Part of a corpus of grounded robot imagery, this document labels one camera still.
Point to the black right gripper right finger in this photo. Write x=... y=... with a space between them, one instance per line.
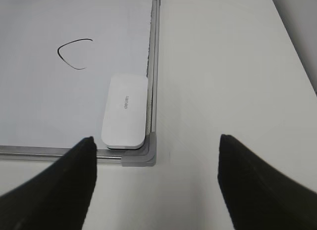
x=258 y=196

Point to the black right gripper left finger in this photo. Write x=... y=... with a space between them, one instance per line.
x=58 y=198

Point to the white whiteboard eraser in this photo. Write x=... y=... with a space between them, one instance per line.
x=124 y=123

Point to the aluminium framed whiteboard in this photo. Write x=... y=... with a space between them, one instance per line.
x=57 y=58

